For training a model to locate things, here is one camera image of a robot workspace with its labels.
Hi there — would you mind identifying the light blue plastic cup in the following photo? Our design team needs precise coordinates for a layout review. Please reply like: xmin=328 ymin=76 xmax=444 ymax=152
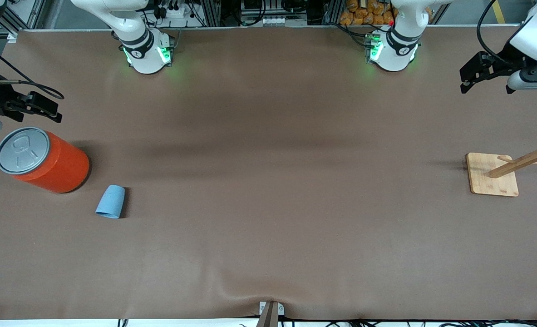
xmin=95 ymin=184 xmax=126 ymax=219

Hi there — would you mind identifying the wooden cup rack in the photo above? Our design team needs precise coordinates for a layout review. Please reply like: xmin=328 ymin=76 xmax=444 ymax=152
xmin=466 ymin=122 xmax=537 ymax=198

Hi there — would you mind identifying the orange can with grey lid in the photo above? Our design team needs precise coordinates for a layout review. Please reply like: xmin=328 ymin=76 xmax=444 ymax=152
xmin=0 ymin=126 xmax=90 ymax=194

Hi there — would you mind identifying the orange snack packet pile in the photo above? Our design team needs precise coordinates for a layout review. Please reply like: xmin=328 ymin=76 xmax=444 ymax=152
xmin=340 ymin=0 xmax=397 ymax=26

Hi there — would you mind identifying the white power strip with plugs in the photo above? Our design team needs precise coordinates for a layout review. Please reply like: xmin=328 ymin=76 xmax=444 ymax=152
xmin=157 ymin=4 xmax=192 ymax=20

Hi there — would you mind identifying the brown table mat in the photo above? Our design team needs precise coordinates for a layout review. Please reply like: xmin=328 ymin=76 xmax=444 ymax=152
xmin=0 ymin=25 xmax=537 ymax=321

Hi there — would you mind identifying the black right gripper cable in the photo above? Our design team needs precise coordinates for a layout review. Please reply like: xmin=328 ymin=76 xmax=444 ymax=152
xmin=0 ymin=39 xmax=64 ymax=99

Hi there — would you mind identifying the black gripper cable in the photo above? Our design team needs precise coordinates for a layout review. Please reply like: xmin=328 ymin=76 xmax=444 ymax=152
xmin=0 ymin=39 xmax=64 ymax=99
xmin=476 ymin=0 xmax=523 ymax=64

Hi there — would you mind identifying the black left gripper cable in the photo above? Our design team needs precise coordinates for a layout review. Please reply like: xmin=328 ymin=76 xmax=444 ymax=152
xmin=476 ymin=0 xmax=523 ymax=64

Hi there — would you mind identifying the metal table clamp bracket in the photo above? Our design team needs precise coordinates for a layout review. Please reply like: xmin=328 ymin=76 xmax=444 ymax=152
xmin=256 ymin=301 xmax=285 ymax=327

